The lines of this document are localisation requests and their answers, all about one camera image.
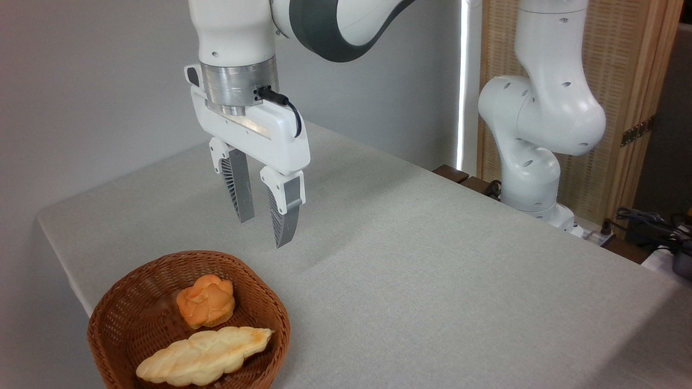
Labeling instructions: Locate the grey tablecloth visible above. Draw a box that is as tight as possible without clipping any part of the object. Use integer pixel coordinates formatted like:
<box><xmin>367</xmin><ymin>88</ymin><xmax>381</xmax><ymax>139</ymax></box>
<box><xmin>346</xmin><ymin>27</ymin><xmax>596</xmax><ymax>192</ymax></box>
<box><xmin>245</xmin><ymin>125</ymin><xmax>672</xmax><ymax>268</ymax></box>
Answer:
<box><xmin>37</xmin><ymin>120</ymin><xmax>692</xmax><ymax>389</ymax></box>

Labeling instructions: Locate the long pale braided bread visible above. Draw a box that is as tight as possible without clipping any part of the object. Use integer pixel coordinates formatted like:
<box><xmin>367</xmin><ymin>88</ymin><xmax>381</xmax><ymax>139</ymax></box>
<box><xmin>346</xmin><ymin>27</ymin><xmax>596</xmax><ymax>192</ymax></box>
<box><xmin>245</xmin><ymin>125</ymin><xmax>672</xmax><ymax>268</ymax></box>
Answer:
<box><xmin>136</xmin><ymin>326</ymin><xmax>274</xmax><ymax>387</ymax></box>

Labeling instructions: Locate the bundle of black cables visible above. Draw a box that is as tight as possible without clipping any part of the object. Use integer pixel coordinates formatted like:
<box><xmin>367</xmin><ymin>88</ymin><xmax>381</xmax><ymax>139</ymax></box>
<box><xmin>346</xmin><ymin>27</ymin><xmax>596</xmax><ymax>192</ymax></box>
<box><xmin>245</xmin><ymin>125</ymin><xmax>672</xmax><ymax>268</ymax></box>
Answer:
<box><xmin>601</xmin><ymin>207</ymin><xmax>692</xmax><ymax>256</ymax></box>

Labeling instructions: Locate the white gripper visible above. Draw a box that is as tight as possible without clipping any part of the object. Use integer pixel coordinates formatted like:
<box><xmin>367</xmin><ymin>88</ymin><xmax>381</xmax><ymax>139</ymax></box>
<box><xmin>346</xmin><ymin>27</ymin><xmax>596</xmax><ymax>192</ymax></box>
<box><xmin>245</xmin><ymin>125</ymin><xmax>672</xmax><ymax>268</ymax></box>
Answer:
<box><xmin>184</xmin><ymin>64</ymin><xmax>311</xmax><ymax>249</ymax></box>

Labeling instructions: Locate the wooden woven screen divider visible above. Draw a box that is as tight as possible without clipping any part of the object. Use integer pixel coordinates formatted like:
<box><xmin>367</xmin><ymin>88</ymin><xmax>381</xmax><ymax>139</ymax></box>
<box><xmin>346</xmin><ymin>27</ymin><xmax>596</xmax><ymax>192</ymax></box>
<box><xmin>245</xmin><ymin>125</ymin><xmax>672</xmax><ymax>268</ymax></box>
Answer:
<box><xmin>477</xmin><ymin>0</ymin><xmax>684</xmax><ymax>238</ymax></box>

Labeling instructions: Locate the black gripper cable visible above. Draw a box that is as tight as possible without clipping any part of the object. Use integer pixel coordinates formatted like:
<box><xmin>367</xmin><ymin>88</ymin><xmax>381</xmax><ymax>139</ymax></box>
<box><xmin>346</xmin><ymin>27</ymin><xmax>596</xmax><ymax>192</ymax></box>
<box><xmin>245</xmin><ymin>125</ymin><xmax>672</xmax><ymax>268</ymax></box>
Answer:
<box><xmin>256</xmin><ymin>86</ymin><xmax>303</xmax><ymax>138</ymax></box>

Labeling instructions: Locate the round orange bread roll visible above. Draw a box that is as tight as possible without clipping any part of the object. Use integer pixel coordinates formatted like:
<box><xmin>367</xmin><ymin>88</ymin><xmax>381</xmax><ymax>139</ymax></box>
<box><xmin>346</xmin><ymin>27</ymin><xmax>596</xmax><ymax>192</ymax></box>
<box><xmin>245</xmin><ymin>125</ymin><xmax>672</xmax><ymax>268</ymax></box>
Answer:
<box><xmin>176</xmin><ymin>274</ymin><xmax>236</xmax><ymax>330</ymax></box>

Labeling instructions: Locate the brown wicker basket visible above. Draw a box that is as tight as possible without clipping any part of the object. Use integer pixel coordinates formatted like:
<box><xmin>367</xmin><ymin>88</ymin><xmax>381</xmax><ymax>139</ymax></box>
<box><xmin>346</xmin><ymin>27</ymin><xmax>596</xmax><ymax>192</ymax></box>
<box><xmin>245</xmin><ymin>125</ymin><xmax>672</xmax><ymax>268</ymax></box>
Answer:
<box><xmin>88</xmin><ymin>250</ymin><xmax>291</xmax><ymax>389</ymax></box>

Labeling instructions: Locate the metal hinge on divider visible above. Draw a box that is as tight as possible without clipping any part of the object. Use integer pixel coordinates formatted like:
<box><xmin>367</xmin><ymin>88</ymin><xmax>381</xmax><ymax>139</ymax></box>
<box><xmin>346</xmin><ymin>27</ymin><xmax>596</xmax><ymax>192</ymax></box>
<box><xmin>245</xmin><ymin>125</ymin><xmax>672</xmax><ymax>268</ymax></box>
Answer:
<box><xmin>620</xmin><ymin>116</ymin><xmax>656</xmax><ymax>147</ymax></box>

